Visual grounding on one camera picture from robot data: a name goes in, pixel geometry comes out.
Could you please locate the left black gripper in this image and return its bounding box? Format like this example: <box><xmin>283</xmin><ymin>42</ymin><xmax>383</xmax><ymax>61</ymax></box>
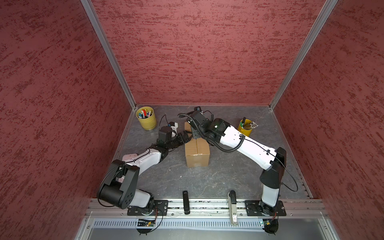
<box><xmin>166</xmin><ymin>130</ymin><xmax>193</xmax><ymax>149</ymax></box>

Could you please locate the brown cardboard express box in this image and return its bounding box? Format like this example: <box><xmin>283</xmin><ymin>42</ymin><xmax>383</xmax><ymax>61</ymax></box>
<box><xmin>185</xmin><ymin>134</ymin><xmax>210</xmax><ymax>168</ymax></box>

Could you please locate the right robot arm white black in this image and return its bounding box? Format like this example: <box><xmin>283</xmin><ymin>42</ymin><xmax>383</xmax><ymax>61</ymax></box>
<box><xmin>178</xmin><ymin>108</ymin><xmax>287</xmax><ymax>216</ymax></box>

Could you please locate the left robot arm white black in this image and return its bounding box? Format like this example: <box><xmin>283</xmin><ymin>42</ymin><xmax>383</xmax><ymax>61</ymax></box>
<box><xmin>97</xmin><ymin>131</ymin><xmax>192</xmax><ymax>215</ymax></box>

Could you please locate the yellow pen cup left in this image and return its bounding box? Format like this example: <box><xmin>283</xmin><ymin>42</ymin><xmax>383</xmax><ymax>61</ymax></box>
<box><xmin>136</xmin><ymin>107</ymin><xmax>157</xmax><ymax>131</ymax></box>

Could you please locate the yellow pen cup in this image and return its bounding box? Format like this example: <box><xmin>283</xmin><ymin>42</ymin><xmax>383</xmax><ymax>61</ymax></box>
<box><xmin>238</xmin><ymin>117</ymin><xmax>258</xmax><ymax>137</ymax></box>
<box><xmin>136</xmin><ymin>107</ymin><xmax>157</xmax><ymax>131</ymax></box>

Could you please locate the yellow pen cup right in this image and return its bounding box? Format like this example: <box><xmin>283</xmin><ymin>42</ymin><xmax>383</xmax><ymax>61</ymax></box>
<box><xmin>238</xmin><ymin>117</ymin><xmax>258</xmax><ymax>137</ymax></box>

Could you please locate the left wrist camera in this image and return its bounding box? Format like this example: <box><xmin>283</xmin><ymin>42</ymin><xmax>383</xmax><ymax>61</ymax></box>
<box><xmin>168</xmin><ymin>122</ymin><xmax>179</xmax><ymax>138</ymax></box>

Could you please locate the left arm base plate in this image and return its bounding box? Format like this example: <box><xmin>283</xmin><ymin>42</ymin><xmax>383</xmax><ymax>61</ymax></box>
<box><xmin>127</xmin><ymin>200</ymin><xmax>169</xmax><ymax>217</ymax></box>

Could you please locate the grey black clamp handle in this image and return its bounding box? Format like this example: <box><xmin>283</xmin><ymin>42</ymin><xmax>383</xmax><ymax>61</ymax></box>
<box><xmin>228</xmin><ymin>190</ymin><xmax>238</xmax><ymax>226</ymax></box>

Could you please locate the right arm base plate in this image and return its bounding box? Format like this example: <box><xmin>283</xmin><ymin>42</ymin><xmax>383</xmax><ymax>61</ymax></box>
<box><xmin>244</xmin><ymin>200</ymin><xmax>287</xmax><ymax>217</ymax></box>

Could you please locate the aluminium frame rail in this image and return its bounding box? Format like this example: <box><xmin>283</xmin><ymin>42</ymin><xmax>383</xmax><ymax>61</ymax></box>
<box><xmin>85</xmin><ymin>198</ymin><xmax>329</xmax><ymax>219</ymax></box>

